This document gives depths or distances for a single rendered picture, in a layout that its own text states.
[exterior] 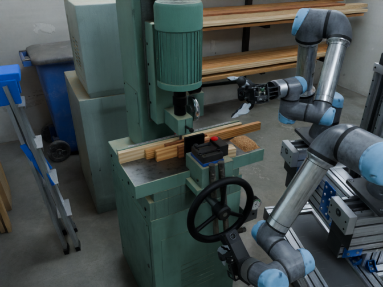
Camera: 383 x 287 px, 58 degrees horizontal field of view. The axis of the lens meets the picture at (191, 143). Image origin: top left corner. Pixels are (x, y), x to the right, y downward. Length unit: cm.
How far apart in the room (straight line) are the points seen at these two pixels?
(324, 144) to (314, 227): 122
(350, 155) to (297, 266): 36
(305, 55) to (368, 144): 75
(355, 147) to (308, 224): 128
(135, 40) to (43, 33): 214
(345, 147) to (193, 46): 61
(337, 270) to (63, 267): 155
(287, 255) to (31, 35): 298
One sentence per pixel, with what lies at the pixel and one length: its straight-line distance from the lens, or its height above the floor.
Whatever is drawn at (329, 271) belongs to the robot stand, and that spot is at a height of 21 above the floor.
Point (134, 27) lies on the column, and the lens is 146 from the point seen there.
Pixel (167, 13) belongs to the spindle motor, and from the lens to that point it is 124.
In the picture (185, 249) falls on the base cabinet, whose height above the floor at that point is 48.
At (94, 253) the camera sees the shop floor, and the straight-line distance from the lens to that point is 236.
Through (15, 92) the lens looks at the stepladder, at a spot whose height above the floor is 107.
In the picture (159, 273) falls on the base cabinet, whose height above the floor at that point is 40.
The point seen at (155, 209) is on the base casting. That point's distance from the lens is 140.
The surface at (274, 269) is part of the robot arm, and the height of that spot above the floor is 87.
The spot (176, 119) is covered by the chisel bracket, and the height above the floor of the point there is 107.
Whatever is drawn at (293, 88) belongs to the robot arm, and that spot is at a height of 118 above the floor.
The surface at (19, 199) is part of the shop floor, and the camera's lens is 299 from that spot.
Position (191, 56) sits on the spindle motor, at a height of 133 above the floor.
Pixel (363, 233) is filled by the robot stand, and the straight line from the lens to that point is 157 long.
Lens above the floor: 166
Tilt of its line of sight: 29 degrees down
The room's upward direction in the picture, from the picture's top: straight up
